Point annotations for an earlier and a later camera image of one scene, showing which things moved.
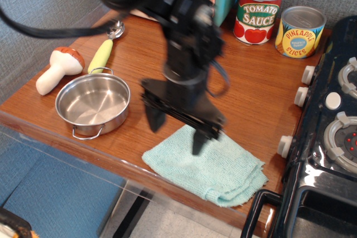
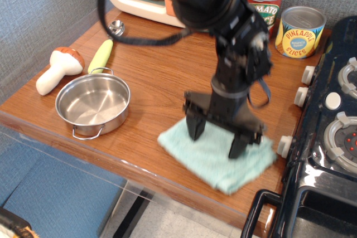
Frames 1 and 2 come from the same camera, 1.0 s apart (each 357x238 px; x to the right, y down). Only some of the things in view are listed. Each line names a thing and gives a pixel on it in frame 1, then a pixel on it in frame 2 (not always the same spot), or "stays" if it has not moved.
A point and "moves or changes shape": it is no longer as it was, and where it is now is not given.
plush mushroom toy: [63, 61] stays
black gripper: [183, 96] to [226, 105]
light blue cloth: [223, 174] moves or changes shape
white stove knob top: [308, 74] stays
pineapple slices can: [300, 30] stays
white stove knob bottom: [284, 145] stays
